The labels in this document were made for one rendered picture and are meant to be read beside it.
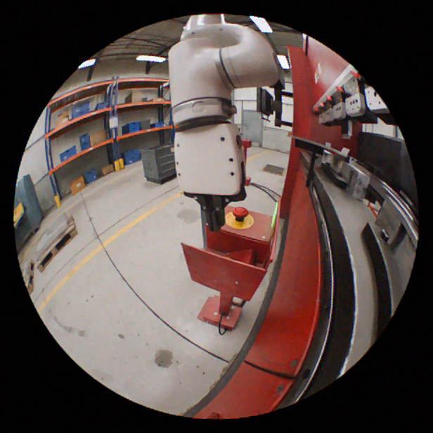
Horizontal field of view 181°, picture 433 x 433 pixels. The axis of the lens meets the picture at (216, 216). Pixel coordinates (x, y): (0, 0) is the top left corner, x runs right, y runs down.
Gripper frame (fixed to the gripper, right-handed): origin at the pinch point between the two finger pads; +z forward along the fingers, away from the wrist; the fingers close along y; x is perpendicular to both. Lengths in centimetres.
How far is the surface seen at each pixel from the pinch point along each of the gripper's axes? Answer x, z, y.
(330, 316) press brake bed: 11.4, 6.5, -22.3
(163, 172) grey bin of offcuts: -169, 32, 185
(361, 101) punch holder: -22, -33, -41
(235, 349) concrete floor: 13, 87, -9
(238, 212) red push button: -8.7, 3.6, -1.6
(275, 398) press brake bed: 27.0, 12.5, -20.1
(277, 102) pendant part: -188, -70, -16
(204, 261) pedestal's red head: 4.4, 6.8, 1.0
